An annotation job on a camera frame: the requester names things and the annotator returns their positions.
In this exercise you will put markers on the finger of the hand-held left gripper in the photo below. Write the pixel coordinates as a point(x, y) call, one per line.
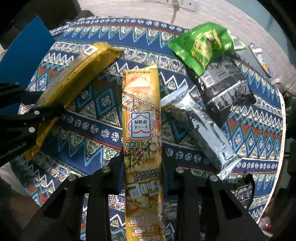
point(20, 96)
point(44, 113)

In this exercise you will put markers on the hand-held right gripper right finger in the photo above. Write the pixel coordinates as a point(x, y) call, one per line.
point(171, 178)

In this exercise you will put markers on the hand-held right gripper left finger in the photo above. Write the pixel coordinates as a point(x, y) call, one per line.
point(113, 176)

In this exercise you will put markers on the blue-edged cardboard box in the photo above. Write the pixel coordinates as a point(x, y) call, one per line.
point(27, 46)

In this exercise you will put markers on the gold snack packet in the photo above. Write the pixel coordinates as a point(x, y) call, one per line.
point(76, 74)

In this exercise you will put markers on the silver snack packet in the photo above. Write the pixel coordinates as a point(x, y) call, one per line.
point(208, 134)

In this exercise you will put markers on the long yellow printed snack packet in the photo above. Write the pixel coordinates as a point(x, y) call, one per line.
point(142, 111)

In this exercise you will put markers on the black snack packet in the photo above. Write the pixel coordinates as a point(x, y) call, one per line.
point(222, 92)

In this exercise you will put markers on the green snack packet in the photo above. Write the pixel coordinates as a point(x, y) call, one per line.
point(203, 44)

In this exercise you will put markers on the blue patterned tablecloth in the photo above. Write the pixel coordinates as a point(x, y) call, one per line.
point(97, 115)

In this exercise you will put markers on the grey trash bin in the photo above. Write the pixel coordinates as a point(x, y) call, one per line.
point(261, 58)

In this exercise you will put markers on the white wall socket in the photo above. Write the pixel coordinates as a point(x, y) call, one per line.
point(170, 1)
point(190, 3)

